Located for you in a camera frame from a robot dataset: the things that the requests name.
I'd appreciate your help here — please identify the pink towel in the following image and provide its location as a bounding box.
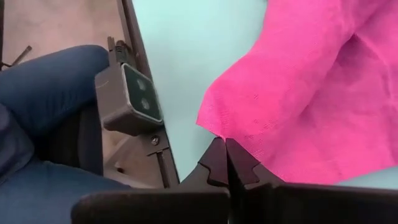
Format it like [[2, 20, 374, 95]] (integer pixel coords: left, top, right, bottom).
[[195, 0, 398, 186]]

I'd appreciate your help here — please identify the grey table-level camera box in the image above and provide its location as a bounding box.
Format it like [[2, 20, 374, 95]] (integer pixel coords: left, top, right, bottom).
[[95, 62, 165, 137]]

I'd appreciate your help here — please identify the black metal table frame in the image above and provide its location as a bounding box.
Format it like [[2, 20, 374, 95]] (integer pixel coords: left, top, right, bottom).
[[116, 0, 180, 189]]

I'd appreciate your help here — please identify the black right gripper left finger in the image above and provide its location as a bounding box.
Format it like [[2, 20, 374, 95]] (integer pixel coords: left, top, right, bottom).
[[71, 138, 230, 224]]

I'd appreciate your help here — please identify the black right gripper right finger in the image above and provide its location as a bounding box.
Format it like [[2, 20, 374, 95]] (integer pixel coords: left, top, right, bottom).
[[226, 138, 398, 224]]

